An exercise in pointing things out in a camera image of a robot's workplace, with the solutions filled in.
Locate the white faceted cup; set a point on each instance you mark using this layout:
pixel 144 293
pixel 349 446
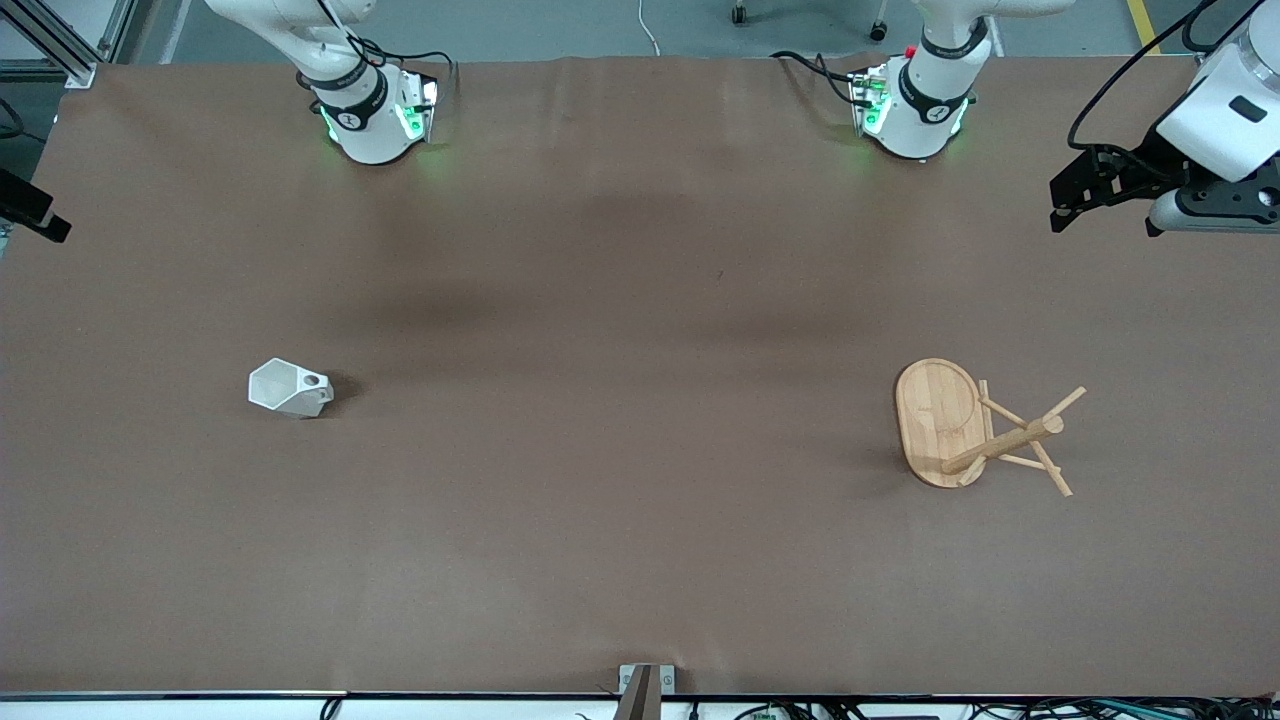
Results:
pixel 285 390

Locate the grey metal bracket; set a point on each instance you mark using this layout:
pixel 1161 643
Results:
pixel 667 680

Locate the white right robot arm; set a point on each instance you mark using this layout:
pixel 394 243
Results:
pixel 365 120

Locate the brown table cover sheet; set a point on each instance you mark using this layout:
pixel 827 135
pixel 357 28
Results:
pixel 640 480

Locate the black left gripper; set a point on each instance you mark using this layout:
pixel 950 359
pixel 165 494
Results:
pixel 1143 163

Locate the aluminium frame profile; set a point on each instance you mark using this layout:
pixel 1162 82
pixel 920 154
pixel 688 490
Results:
pixel 60 50

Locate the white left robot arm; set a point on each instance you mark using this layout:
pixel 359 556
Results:
pixel 925 100

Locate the wooden cup rack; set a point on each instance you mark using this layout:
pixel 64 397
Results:
pixel 940 420

